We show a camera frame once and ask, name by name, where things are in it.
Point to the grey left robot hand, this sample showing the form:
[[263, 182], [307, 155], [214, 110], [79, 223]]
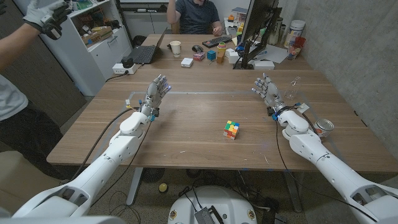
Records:
[[154, 95]]

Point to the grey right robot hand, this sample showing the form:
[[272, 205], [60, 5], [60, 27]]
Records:
[[271, 93]]

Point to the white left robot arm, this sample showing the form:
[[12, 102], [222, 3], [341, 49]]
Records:
[[102, 165]]

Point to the bare forearm of standing person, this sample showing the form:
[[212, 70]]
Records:
[[15, 43]]

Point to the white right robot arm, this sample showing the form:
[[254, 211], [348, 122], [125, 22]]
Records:
[[335, 174]]

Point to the colourful Rubik's cube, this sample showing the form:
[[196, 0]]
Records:
[[231, 130]]

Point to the silver soup can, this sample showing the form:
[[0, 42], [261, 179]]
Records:
[[325, 128]]

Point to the blue cube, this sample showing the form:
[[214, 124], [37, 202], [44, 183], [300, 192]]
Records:
[[211, 55]]

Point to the clear plastic bottle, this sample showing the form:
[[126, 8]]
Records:
[[291, 91]]

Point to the flat white box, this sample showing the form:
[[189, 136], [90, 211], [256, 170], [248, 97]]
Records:
[[263, 65]]

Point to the white wrist tag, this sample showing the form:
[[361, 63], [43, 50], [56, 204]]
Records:
[[303, 108]]

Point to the white paper sheet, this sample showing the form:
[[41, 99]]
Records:
[[275, 53]]

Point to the black laptop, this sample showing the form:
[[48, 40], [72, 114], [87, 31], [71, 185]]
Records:
[[144, 54]]

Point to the black power adapter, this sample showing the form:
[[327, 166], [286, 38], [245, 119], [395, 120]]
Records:
[[127, 62]]

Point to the white power strip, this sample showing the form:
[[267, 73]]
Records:
[[119, 69]]

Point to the small white box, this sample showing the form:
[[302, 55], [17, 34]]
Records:
[[186, 62]]

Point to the clear jar with red lid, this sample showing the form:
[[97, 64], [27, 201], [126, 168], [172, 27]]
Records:
[[293, 51]]

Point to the white paper cup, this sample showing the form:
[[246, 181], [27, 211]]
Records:
[[175, 49]]

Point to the white cardboard box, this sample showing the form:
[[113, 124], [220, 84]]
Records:
[[232, 56]]

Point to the small blue device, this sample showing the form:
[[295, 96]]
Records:
[[240, 49]]

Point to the translucent plastic jug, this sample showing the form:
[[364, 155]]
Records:
[[275, 34]]

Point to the pink printed small box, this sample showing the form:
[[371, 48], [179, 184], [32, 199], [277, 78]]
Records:
[[199, 56]]

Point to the wooden block with holes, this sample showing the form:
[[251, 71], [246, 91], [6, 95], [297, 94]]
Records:
[[220, 58]]

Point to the black computer mouse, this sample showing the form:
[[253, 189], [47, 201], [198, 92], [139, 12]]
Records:
[[197, 48]]

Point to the white canister with label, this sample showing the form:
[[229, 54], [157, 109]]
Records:
[[293, 31]]

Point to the colourful stacked cups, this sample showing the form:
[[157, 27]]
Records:
[[221, 47]]

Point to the black keyboard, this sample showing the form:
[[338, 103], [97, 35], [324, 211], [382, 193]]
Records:
[[216, 41]]

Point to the black computer monitor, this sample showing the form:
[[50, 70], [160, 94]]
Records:
[[259, 18]]

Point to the black round floor fan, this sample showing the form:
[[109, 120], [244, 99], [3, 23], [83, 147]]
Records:
[[153, 175]]

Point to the brown cardboard box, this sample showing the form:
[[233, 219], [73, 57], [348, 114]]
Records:
[[98, 35]]

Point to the seated person in dark shirt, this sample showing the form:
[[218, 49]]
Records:
[[196, 17]]

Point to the yellow ball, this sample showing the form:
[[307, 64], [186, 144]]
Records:
[[163, 187]]

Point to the grey table leg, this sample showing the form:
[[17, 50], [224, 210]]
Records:
[[293, 193], [135, 186]]

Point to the white robot torso base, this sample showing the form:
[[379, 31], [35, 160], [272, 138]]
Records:
[[230, 202]]

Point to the white and black teleoperation glove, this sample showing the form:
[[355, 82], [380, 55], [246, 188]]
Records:
[[43, 14]]

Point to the standing person in grey shirt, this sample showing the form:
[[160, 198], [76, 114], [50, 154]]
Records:
[[18, 130]]

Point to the beige seat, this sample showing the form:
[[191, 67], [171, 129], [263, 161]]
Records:
[[21, 180]]

